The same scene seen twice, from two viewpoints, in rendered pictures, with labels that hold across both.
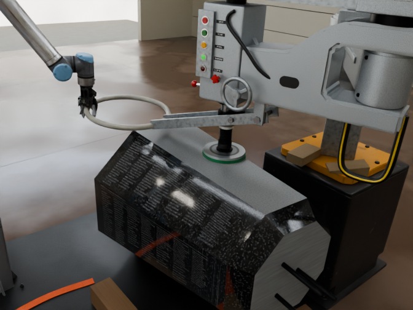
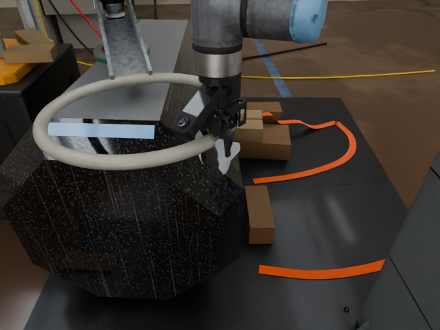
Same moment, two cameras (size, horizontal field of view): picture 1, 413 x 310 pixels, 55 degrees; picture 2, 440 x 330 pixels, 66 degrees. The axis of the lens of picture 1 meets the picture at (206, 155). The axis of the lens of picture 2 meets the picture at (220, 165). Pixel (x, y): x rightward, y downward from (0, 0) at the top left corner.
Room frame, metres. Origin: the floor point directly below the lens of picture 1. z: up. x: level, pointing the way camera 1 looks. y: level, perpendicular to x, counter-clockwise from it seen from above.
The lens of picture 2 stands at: (2.61, 1.08, 1.34)
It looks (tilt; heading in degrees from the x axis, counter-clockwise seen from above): 38 degrees down; 220
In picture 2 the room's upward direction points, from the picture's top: straight up
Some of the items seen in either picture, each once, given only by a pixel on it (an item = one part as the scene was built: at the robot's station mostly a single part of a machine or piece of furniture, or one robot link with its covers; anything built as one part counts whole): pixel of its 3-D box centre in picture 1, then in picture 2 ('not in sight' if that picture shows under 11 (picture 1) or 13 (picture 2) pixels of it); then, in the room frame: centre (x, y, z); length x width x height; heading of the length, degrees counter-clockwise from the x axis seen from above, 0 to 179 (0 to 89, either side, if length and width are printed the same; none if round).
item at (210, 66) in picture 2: (86, 80); (216, 61); (2.15, 0.68, 1.11); 0.10 x 0.09 x 0.05; 89
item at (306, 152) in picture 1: (303, 154); (31, 54); (2.01, -0.54, 0.81); 0.20 x 0.10 x 0.05; 138
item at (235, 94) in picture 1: (239, 92); not in sight; (1.67, -0.13, 1.23); 0.15 x 0.10 x 0.15; 59
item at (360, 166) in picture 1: (346, 165); (33, 38); (1.90, -0.74, 0.80); 0.20 x 0.10 x 0.05; 89
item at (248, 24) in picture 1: (247, 58); not in sight; (1.79, -0.16, 1.36); 0.36 x 0.22 x 0.45; 59
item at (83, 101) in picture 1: (86, 95); (219, 101); (2.14, 0.69, 1.03); 0.09 x 0.08 x 0.12; 179
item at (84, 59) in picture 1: (84, 64); (219, 10); (2.14, 0.68, 1.20); 0.10 x 0.09 x 0.12; 111
